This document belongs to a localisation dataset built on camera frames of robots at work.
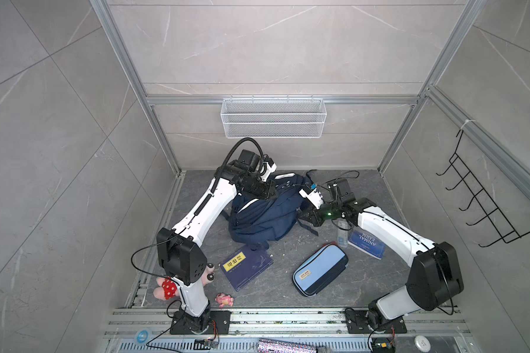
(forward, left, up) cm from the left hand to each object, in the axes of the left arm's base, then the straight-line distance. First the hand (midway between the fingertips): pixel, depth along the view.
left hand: (276, 189), depth 80 cm
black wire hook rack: (-25, -61, +10) cm, 66 cm away
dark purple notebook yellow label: (-19, +12, -24) cm, 33 cm away
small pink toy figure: (-32, +20, -23) cm, 44 cm away
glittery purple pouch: (-46, +4, -21) cm, 50 cm away
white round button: (-47, -45, -23) cm, 69 cm away
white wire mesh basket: (+39, -1, +5) cm, 39 cm away
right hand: (-5, -9, -9) cm, 14 cm away
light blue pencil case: (-23, -16, -21) cm, 35 cm away
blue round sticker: (-41, +46, -25) cm, 67 cm away
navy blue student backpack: (-11, +7, -5) cm, 14 cm away
